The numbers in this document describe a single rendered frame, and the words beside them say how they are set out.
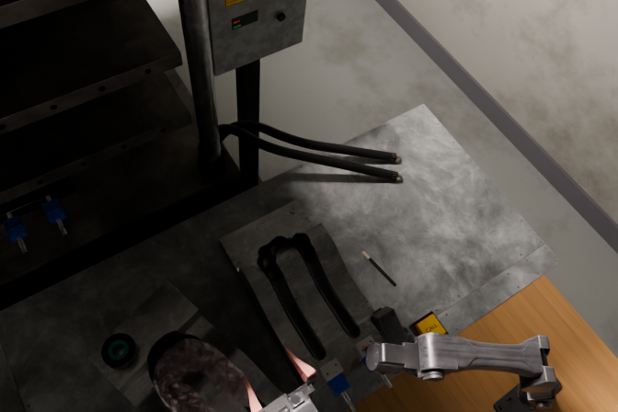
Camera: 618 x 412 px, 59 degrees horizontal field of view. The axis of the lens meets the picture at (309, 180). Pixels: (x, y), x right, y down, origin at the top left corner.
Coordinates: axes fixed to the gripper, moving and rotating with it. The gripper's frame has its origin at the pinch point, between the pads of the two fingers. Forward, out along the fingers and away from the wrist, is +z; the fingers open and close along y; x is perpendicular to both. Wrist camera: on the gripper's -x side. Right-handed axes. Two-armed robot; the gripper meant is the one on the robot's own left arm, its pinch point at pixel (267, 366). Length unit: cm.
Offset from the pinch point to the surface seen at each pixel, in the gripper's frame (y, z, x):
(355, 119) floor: -119, 104, 118
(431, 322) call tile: -49, -8, 36
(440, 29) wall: -185, 119, 98
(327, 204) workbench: -46, 39, 39
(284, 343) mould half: -10.4, 7.8, 31.1
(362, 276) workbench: -42, 14, 40
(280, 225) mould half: -28, 38, 33
